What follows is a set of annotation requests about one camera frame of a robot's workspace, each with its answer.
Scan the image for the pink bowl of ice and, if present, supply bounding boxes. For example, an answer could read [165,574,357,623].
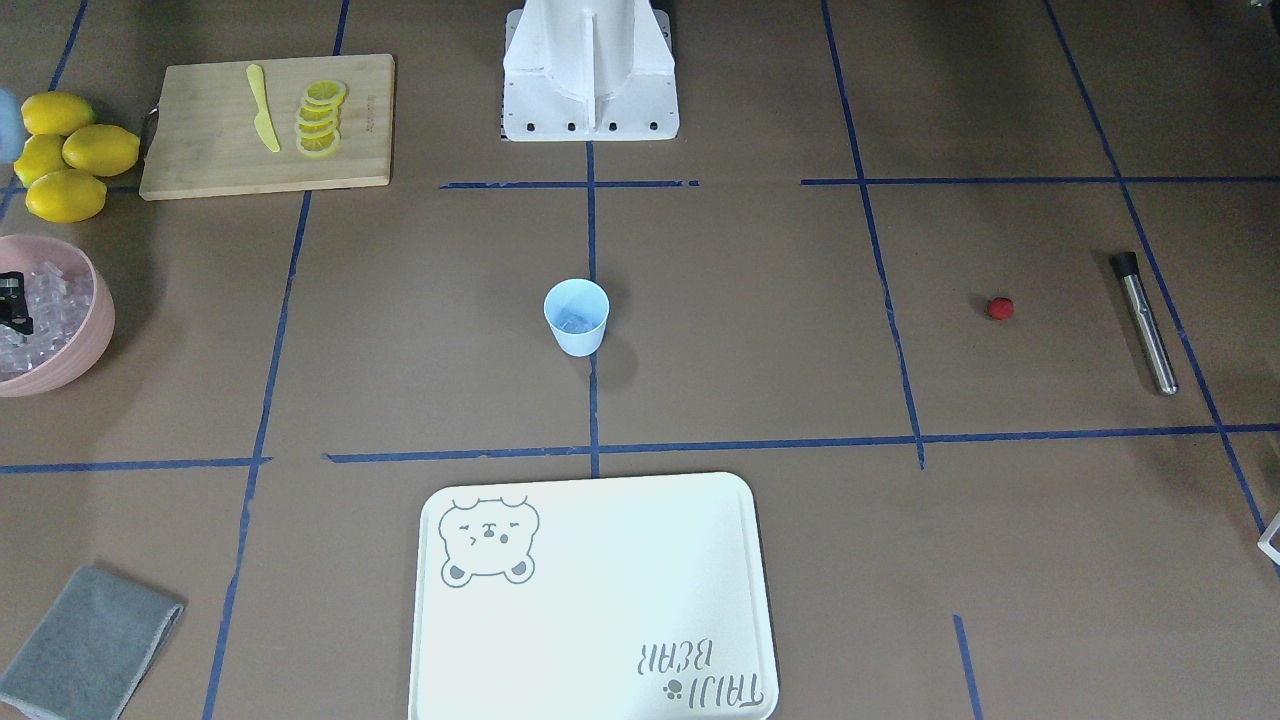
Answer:
[1,234,116,398]

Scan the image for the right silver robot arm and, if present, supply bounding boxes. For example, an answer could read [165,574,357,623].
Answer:
[1,88,35,338]

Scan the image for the yellow lemon slices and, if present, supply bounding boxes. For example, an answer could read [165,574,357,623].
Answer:
[294,79,348,158]

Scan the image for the yellow lemon three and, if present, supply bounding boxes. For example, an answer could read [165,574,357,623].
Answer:
[13,135,70,188]

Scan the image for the red strawberry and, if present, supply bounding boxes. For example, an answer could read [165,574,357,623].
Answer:
[986,296,1016,322]

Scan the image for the yellow lemon one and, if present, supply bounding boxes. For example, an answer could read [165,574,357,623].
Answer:
[26,169,108,224]

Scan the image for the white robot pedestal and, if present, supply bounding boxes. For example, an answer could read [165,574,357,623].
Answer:
[500,1,680,143]

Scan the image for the yellow lemon four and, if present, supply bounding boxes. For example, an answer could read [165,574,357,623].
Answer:
[19,91,96,137]

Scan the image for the clear cup rack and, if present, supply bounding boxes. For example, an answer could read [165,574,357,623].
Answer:
[1257,514,1280,568]

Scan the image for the grey folded cloth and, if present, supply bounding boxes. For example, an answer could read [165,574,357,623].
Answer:
[1,566,186,719]

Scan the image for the light blue plastic cup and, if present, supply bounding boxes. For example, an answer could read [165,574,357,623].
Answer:
[543,278,611,357]

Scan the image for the yellow lemon two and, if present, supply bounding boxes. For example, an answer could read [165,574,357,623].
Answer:
[61,124,141,177]

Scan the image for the steel muddler black tip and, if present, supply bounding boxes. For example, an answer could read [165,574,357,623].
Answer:
[1108,252,1179,396]

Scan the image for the yellow plastic knife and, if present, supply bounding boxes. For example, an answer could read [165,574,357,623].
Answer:
[244,63,282,152]

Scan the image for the wooden cutting board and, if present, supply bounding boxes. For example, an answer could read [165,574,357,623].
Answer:
[140,54,396,200]

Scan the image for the cream bear tray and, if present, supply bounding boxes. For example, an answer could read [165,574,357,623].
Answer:
[407,471,780,719]

